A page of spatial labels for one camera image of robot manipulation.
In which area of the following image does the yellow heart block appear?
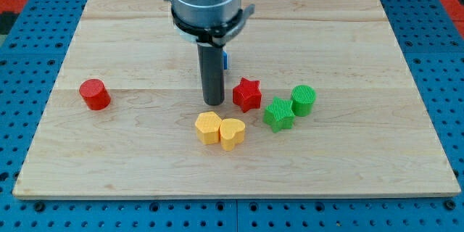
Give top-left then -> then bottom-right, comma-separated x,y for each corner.
220,118 -> 246,151

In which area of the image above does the blue cube block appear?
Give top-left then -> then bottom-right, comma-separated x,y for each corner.
223,51 -> 228,70

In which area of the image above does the green star block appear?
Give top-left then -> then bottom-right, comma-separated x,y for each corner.
263,96 -> 295,133

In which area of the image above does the green cylinder block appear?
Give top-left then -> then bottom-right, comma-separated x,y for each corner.
291,85 -> 317,117

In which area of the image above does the yellow hexagon block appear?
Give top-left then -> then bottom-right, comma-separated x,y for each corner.
194,112 -> 222,145

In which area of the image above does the black clamp ring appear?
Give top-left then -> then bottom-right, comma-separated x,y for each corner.
170,3 -> 256,49

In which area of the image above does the wooden board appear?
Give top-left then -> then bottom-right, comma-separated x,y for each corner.
13,0 -> 460,200

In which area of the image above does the red cylinder block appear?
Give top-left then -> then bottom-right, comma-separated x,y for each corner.
79,78 -> 111,110

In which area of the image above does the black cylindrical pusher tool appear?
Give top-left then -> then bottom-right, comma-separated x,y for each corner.
197,43 -> 225,106

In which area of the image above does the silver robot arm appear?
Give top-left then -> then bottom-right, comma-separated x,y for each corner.
170,0 -> 244,46

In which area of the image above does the red star block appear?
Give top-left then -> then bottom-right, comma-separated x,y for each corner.
233,78 -> 262,113

